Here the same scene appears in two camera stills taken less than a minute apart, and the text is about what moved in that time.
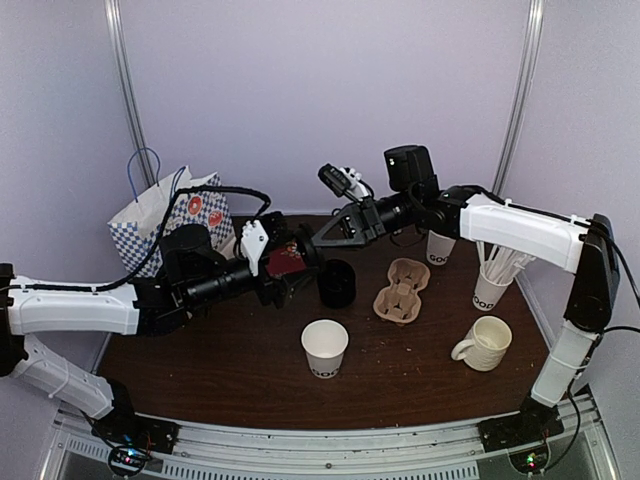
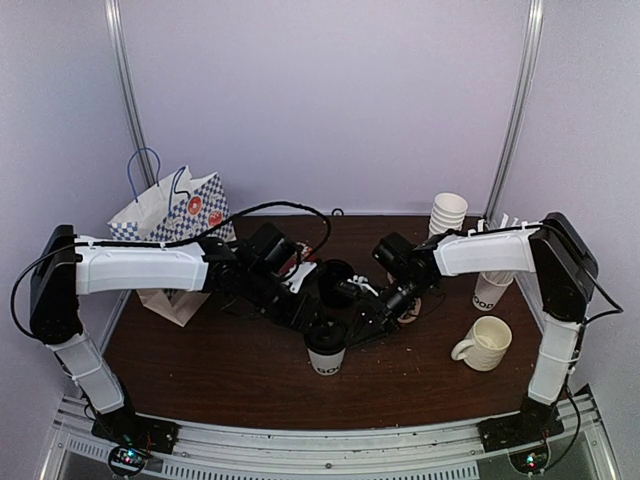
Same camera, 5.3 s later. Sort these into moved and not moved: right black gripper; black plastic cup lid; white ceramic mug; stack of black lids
Moved: right black gripper; black plastic cup lid
Not moved: stack of black lids; white ceramic mug
